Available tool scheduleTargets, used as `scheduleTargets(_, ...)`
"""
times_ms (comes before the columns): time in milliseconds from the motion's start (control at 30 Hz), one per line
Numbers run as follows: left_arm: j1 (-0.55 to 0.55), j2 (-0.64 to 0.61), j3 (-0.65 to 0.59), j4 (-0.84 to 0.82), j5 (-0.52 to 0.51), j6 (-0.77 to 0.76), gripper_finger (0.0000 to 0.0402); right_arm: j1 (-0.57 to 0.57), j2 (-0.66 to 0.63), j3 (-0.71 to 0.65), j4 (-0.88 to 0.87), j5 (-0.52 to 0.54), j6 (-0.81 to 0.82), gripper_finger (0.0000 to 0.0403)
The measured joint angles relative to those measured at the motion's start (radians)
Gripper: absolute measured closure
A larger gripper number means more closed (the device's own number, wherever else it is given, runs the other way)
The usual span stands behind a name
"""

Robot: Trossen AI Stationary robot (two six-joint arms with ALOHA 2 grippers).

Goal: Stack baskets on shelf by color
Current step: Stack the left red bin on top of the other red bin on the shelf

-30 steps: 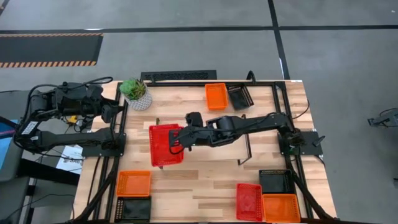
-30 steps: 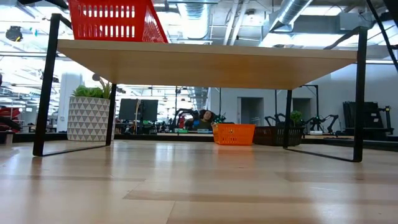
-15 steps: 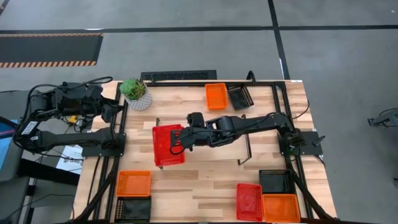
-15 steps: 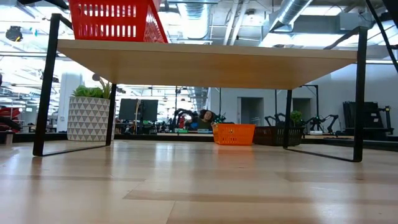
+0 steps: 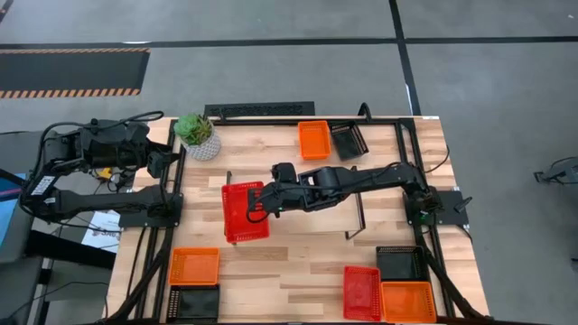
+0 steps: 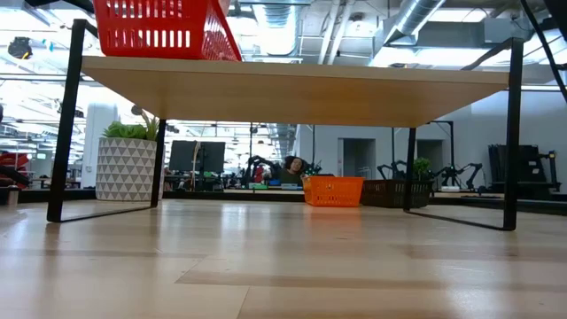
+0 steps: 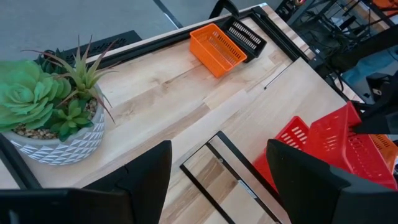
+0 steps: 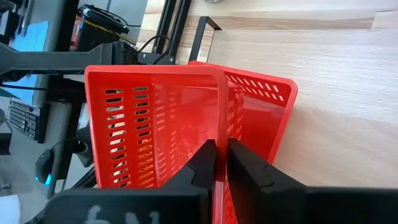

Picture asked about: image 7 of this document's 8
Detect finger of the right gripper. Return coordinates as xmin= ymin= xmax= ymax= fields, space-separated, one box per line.
xmin=353 ymin=107 xmax=398 ymax=135

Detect orange plastic basket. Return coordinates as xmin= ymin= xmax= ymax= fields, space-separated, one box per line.
xmin=189 ymin=23 xmax=248 ymax=79
xmin=369 ymin=133 xmax=398 ymax=175

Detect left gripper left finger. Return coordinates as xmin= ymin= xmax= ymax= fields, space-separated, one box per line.
xmin=83 ymin=139 xmax=174 ymax=224

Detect black aluminium table frame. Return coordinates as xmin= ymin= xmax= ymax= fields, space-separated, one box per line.
xmin=0 ymin=4 xmax=366 ymax=191

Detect black plastic basket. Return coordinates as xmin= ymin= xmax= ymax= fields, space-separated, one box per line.
xmin=222 ymin=15 xmax=267 ymax=63

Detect green artificial succulent plants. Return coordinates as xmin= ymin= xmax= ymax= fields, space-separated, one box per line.
xmin=0 ymin=34 xmax=119 ymax=142

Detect black perforated panel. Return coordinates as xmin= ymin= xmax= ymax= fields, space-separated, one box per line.
xmin=34 ymin=30 xmax=143 ymax=65

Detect wooden shelf black metal legs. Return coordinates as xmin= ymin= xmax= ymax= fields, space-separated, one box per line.
xmin=158 ymin=57 xmax=364 ymax=224

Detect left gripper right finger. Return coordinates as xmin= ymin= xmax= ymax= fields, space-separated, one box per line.
xmin=266 ymin=138 xmax=398 ymax=224

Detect white geometric plant pot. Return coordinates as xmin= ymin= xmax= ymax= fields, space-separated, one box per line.
xmin=1 ymin=88 xmax=106 ymax=166

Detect red plastic basket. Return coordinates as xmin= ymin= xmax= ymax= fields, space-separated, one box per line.
xmin=252 ymin=115 xmax=311 ymax=191
xmin=303 ymin=101 xmax=398 ymax=191

